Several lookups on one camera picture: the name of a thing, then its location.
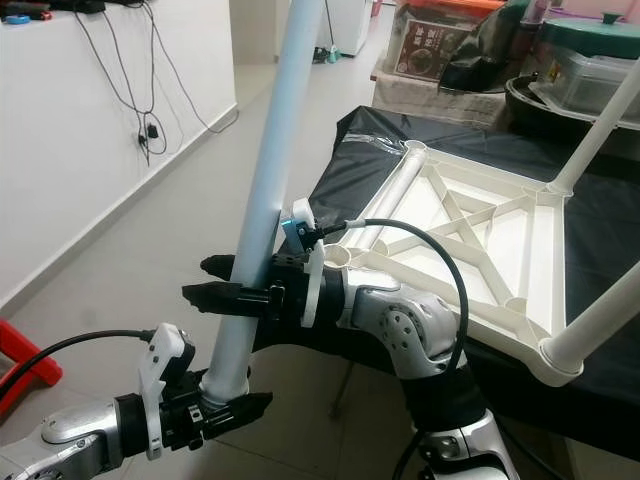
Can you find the green round lid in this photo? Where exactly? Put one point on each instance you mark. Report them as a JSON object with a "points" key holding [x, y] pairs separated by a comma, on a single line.
{"points": [[595, 35]]}

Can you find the beige patterned box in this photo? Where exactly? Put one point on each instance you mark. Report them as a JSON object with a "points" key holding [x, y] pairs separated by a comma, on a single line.
{"points": [[430, 100]]}

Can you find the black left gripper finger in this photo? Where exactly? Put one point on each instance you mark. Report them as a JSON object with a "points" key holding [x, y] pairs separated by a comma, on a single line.
{"points": [[248, 405]]}

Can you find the black head mop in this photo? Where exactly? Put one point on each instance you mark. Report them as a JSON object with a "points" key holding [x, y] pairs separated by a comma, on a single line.
{"points": [[322, 55]]}

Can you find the black power adapter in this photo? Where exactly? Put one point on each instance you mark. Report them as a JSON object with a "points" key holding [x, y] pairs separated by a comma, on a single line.
{"points": [[150, 130]]}

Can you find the clear plastic storage box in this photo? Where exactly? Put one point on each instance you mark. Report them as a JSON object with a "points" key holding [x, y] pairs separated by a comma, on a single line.
{"points": [[595, 85]]}

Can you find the orange lid storage box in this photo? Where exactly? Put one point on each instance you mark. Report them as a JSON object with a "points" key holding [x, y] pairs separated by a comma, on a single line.
{"points": [[430, 55]]}

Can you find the black tablecloth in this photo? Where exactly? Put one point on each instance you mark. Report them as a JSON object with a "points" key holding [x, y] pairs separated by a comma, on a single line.
{"points": [[360, 130]]}

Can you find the white plastic children table top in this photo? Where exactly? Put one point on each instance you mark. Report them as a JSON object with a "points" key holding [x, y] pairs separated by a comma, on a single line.
{"points": [[540, 300]]}

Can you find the white appliance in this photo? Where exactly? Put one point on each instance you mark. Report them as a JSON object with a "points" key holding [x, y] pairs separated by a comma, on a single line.
{"points": [[350, 25]]}

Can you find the black round bowl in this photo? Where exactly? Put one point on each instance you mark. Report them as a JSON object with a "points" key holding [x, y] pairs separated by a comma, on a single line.
{"points": [[530, 110]]}

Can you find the red plastic object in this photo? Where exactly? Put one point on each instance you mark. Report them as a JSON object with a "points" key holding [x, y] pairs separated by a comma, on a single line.
{"points": [[25, 355]]}

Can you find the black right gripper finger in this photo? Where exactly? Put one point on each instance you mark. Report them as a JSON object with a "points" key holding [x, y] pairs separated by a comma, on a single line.
{"points": [[225, 297], [220, 265]]}

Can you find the small blue object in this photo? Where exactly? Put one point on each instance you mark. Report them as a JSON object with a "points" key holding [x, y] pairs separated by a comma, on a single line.
{"points": [[17, 18]]}

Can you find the grey metal table frame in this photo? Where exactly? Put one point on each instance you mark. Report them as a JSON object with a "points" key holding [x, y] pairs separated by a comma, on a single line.
{"points": [[345, 390]]}

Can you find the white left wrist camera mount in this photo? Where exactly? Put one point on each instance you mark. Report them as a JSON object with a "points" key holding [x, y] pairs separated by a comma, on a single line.
{"points": [[165, 355]]}

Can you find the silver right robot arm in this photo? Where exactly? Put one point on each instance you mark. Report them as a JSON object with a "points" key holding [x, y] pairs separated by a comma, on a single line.
{"points": [[410, 335]]}

